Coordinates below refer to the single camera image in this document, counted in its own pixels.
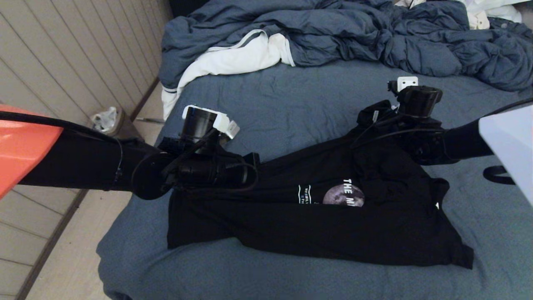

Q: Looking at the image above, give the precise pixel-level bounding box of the black moon print T-shirt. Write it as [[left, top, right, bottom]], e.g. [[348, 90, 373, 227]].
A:
[[167, 100, 474, 270]]

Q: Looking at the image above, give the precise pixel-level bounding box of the brown trash bin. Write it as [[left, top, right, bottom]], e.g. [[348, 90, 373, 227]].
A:
[[90, 109, 144, 140]]

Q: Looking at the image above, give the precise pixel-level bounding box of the blue bed sheet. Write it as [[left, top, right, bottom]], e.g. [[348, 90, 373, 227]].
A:
[[97, 60, 533, 300]]

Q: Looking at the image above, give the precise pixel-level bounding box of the white blanket grey stripe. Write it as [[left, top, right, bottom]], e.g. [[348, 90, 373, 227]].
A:
[[161, 30, 295, 121]]

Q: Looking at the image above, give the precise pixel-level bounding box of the crumpled blue duvet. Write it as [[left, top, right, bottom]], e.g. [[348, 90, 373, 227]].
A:
[[158, 0, 533, 93]]

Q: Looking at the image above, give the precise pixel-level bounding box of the clear plastic bin liner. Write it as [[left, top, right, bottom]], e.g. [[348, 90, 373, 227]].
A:
[[91, 107, 118, 133]]

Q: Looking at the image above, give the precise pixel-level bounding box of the black headboard panel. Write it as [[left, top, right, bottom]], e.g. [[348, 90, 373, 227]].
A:
[[169, 0, 213, 19]]

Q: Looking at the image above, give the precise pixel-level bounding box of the right motor cylinder white bracket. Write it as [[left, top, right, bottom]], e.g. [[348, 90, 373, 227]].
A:
[[387, 76, 443, 121]]

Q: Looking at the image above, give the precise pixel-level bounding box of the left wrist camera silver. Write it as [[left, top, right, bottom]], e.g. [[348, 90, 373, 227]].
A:
[[225, 120, 241, 140]]

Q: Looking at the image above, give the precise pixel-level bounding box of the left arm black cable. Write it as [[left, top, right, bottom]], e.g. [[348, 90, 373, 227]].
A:
[[0, 110, 259, 193]]

